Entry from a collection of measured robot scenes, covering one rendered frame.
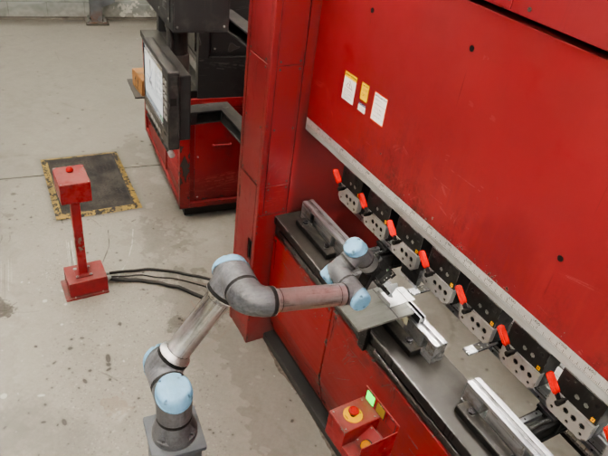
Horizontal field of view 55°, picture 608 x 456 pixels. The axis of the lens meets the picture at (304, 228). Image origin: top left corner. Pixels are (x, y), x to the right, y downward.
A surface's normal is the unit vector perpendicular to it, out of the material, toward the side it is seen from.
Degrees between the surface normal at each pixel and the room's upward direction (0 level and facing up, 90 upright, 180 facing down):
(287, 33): 90
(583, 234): 90
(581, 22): 90
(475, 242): 90
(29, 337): 0
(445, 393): 0
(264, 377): 0
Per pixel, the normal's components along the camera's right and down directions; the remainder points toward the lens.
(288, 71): 0.47, 0.55
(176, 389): 0.18, -0.73
